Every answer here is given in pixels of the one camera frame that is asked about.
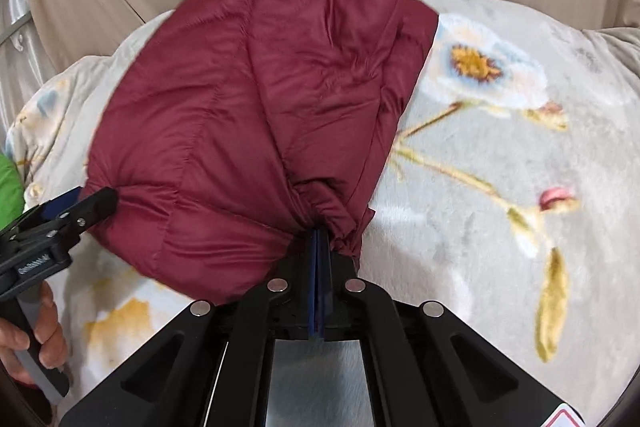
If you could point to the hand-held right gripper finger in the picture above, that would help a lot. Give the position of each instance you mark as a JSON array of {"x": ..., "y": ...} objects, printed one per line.
[
  {"x": 324, "y": 292},
  {"x": 314, "y": 292}
]

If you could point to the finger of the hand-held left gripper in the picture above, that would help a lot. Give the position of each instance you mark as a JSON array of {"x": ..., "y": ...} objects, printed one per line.
[
  {"x": 92, "y": 207},
  {"x": 62, "y": 203}
]

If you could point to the maroon puffer jacket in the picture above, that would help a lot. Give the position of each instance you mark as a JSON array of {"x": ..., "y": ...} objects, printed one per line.
[{"x": 250, "y": 107}]

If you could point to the person's left hand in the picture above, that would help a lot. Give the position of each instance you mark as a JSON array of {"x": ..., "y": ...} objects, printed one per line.
[{"x": 47, "y": 332}]

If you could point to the green cloth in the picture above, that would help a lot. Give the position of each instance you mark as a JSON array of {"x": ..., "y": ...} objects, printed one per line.
[{"x": 10, "y": 184}]

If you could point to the silver satin cloth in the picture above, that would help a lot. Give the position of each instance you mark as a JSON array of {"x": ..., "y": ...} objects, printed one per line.
[{"x": 17, "y": 52}]

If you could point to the floral printed blanket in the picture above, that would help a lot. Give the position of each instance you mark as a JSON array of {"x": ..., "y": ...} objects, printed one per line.
[{"x": 475, "y": 187}]

